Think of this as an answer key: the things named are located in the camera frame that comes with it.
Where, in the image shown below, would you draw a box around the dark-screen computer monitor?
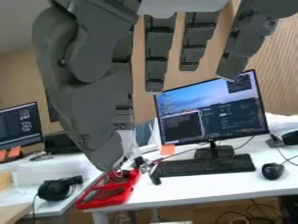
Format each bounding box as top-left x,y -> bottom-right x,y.
0,101 -> 45,152

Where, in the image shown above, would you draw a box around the small black object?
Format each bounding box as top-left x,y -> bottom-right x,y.
147,168 -> 162,186

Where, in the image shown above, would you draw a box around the black keyboard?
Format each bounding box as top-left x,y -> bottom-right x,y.
150,153 -> 258,179

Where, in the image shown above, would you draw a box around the computer monitor on black stand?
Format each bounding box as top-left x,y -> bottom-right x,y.
153,69 -> 271,160

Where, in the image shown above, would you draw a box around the black headphones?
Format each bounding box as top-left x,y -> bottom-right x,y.
36,175 -> 85,202

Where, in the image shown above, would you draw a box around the white desk with headphones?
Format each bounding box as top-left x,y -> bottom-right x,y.
0,151 -> 117,219

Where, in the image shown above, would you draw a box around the orange sticky note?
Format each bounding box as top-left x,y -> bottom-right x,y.
159,143 -> 178,157

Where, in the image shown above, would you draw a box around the red tray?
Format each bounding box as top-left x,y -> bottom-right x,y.
73,167 -> 142,211

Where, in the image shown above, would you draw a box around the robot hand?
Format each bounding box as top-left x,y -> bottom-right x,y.
30,0 -> 298,173

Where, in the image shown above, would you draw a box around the black computer mouse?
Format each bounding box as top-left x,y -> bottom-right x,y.
260,162 -> 286,181

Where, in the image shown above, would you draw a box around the white desk with keyboard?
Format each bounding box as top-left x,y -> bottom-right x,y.
82,131 -> 298,224

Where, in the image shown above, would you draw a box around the black bag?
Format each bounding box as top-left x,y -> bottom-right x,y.
44,131 -> 82,155

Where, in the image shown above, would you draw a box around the wooden block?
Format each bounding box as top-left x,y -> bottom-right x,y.
0,169 -> 13,192

